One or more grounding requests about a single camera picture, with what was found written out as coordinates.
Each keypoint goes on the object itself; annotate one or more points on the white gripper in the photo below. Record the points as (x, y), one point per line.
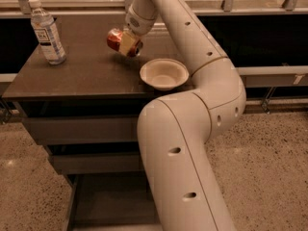
(137, 23)

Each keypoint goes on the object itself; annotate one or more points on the clear plastic water bottle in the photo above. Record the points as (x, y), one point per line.
(47, 34)

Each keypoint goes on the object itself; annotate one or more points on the top grey drawer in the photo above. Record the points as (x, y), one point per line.
(81, 130)

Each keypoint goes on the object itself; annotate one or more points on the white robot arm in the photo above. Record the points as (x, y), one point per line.
(173, 129)

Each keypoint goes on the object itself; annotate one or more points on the middle grey drawer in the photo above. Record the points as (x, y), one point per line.
(96, 163)

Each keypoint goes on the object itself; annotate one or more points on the open bottom grey drawer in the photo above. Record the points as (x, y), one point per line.
(111, 202)

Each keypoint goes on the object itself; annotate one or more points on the metal window railing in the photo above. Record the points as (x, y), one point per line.
(154, 4)

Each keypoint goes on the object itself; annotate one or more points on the dark grey drawer cabinet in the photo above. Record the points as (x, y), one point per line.
(93, 81)

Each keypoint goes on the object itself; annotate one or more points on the red coke can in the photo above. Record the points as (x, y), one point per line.
(114, 38)

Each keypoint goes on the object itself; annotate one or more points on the white paper bowl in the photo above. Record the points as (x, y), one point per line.
(164, 74)

